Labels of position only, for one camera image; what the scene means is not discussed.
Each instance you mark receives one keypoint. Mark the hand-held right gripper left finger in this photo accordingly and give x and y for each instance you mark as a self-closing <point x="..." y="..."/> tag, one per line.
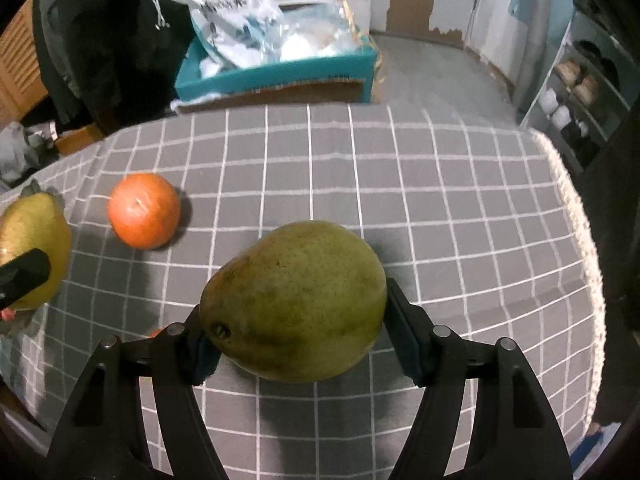
<point x="205" y="360"/>

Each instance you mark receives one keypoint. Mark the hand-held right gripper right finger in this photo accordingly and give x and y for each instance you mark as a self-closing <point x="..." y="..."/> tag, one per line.
<point x="407" y="340"/>

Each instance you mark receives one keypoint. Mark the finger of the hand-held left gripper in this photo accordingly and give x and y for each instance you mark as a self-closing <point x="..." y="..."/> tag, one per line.
<point x="25" y="272"/>

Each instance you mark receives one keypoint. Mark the yellow pear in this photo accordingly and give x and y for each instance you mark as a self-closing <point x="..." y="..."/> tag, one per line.
<point x="35" y="225"/>

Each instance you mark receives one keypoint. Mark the small tangerine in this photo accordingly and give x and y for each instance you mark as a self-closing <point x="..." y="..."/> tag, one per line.
<point x="144" y="210"/>
<point x="155" y="332"/>

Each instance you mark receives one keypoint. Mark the grey jacket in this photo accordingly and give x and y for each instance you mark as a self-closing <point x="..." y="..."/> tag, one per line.
<point x="15" y="152"/>

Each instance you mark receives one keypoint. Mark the grey checked tablecloth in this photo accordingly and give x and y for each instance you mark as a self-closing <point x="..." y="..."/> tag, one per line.
<point x="400" y="185"/>

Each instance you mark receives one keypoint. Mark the wooden louvred wardrobe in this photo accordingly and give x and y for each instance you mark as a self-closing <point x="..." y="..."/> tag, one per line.
<point x="20" y="70"/>

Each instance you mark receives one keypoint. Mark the blue slipper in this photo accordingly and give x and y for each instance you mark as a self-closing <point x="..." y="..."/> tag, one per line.
<point x="600" y="440"/>

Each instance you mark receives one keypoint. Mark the black hanging coat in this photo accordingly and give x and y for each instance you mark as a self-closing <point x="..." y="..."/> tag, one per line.
<point x="100" y="35"/>

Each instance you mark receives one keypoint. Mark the black shoe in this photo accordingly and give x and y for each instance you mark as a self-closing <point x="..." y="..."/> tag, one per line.
<point x="577" y="140"/>

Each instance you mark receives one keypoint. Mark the white shoe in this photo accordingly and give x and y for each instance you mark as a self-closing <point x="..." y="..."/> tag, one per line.
<point x="549" y="100"/>
<point x="561" y="117"/>

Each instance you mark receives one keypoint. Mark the teal cardboard box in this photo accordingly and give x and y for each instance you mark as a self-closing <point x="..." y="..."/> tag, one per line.
<point x="280" y="77"/>

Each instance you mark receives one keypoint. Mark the white shoe rack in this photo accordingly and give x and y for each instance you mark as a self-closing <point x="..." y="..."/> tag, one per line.
<point x="595" y="110"/>

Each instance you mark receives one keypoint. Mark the tan shoe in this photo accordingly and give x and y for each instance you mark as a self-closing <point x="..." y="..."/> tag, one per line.
<point x="586" y="89"/>
<point x="568" y="72"/>

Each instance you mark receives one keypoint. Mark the clear plastic bag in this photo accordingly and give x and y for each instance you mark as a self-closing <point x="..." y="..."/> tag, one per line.
<point x="320" y="35"/>

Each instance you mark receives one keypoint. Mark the white printed plastic bag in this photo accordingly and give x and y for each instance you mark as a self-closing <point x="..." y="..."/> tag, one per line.
<point x="235" y="10"/>

